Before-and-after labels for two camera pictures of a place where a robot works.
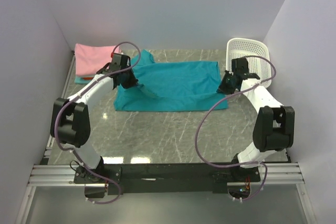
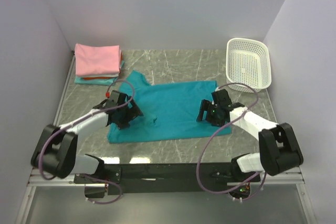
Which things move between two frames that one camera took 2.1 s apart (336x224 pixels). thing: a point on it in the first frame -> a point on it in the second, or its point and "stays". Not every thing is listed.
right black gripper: (222, 88) -> (207, 106)
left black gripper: (132, 83) -> (133, 112)
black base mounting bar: (157, 179) stays
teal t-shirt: (178, 86) -> (170, 111)
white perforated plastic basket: (237, 48) stays
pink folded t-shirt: (90, 59) stays
